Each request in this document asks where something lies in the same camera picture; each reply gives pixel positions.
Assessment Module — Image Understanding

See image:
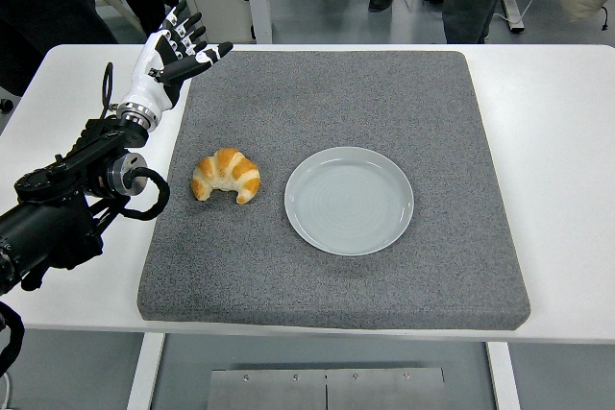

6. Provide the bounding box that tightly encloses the white table leg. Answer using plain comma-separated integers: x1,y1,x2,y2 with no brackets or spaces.
485,341,522,410
125,332,167,410

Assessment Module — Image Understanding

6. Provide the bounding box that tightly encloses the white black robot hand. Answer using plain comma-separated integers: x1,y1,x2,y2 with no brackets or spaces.
119,0,234,111

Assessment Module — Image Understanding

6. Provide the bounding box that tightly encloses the grey metal plate with screws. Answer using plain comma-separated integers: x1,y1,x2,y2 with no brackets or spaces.
209,367,447,410

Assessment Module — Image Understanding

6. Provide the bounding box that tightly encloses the pale grey round plate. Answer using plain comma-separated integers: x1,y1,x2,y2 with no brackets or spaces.
283,146,415,256

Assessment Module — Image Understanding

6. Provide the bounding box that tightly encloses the golden croissant bread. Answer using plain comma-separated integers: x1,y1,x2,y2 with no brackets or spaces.
191,147,262,205

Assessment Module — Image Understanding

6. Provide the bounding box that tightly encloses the grey square mat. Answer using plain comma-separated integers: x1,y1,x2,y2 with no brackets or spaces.
136,50,532,333

